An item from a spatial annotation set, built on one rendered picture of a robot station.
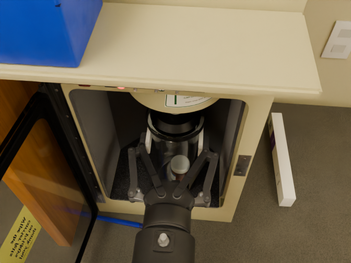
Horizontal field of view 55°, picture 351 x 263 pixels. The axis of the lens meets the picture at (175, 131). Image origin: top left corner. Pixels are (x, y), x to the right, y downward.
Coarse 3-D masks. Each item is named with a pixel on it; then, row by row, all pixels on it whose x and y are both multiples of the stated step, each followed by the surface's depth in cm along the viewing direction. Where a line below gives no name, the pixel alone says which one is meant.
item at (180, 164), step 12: (204, 120) 60; (156, 132) 58; (192, 132) 58; (156, 144) 63; (168, 144) 60; (180, 144) 60; (192, 144) 62; (156, 156) 67; (168, 156) 64; (180, 156) 63; (192, 156) 66; (156, 168) 71; (168, 168) 67; (180, 168) 67; (180, 180) 71
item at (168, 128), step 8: (152, 112) 60; (160, 112) 59; (192, 112) 59; (200, 112) 61; (152, 120) 59; (160, 120) 58; (168, 120) 58; (176, 120) 58; (184, 120) 58; (192, 120) 58; (160, 128) 58; (168, 128) 58; (176, 128) 58; (184, 128) 58; (192, 128) 58
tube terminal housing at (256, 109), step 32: (128, 0) 35; (160, 0) 35; (192, 0) 35; (224, 0) 34; (256, 0) 34; (288, 0) 34; (192, 96) 46; (224, 96) 46; (256, 96) 45; (256, 128) 51; (224, 192) 74
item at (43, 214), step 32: (32, 96) 44; (32, 128) 44; (32, 160) 45; (64, 160) 55; (0, 192) 39; (32, 192) 47; (64, 192) 57; (0, 224) 40; (32, 224) 48; (64, 224) 59; (0, 256) 42; (32, 256) 50; (64, 256) 62
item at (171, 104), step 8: (136, 96) 53; (144, 96) 52; (152, 96) 51; (160, 96) 50; (168, 96) 50; (176, 96) 50; (184, 96) 50; (144, 104) 52; (152, 104) 52; (160, 104) 51; (168, 104) 51; (176, 104) 51; (184, 104) 51; (192, 104) 51; (200, 104) 51; (208, 104) 52; (168, 112) 51; (176, 112) 51; (184, 112) 51
